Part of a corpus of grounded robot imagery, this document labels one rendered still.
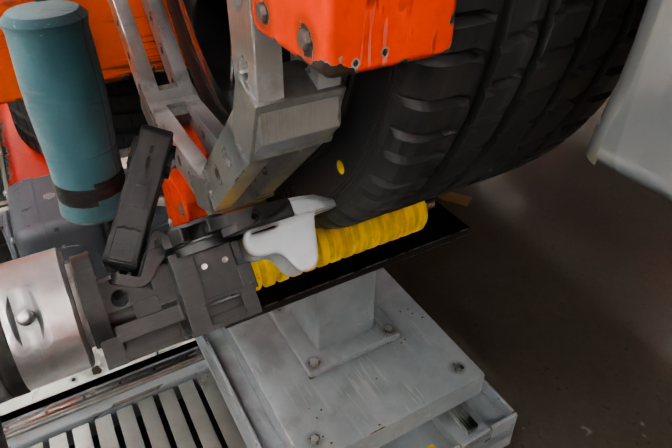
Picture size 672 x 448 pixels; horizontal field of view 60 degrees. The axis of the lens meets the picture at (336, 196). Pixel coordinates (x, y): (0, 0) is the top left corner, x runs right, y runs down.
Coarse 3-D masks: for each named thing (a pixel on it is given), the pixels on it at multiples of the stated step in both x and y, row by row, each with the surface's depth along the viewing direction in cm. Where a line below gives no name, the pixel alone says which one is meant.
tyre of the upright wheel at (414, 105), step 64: (512, 0) 34; (576, 0) 37; (640, 0) 41; (192, 64) 79; (448, 64) 35; (512, 64) 38; (576, 64) 42; (384, 128) 40; (448, 128) 40; (512, 128) 45; (576, 128) 52; (320, 192) 52; (384, 192) 44
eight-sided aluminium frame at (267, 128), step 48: (144, 0) 76; (240, 0) 35; (144, 48) 72; (240, 48) 36; (144, 96) 71; (192, 96) 72; (240, 96) 38; (288, 96) 37; (336, 96) 39; (192, 144) 62; (240, 144) 40; (288, 144) 40; (240, 192) 50
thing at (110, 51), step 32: (0, 0) 87; (32, 0) 88; (96, 0) 93; (128, 0) 95; (0, 32) 88; (96, 32) 95; (0, 64) 91; (128, 64) 100; (160, 64) 103; (0, 96) 93
